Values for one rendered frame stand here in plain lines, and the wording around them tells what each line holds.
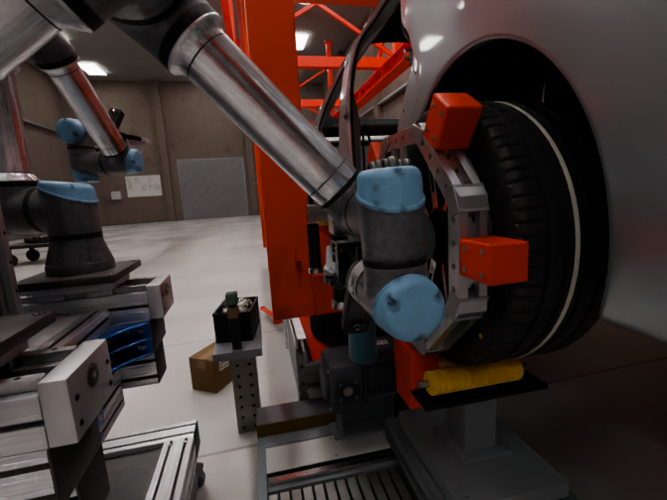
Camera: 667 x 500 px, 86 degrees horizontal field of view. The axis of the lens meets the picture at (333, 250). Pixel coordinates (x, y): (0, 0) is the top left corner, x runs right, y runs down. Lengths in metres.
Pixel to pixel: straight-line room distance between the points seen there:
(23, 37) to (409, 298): 0.43
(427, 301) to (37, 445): 0.51
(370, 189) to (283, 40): 1.05
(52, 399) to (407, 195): 0.50
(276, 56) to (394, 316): 1.12
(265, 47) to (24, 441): 1.19
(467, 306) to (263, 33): 1.08
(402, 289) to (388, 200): 0.09
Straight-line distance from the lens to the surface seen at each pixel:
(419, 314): 0.40
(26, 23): 0.45
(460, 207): 0.69
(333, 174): 0.50
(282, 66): 1.37
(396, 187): 0.39
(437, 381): 0.93
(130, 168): 1.31
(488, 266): 0.63
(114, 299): 1.06
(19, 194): 1.16
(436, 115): 0.77
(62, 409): 0.60
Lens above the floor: 0.98
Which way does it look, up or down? 9 degrees down
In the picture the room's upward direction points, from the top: 3 degrees counter-clockwise
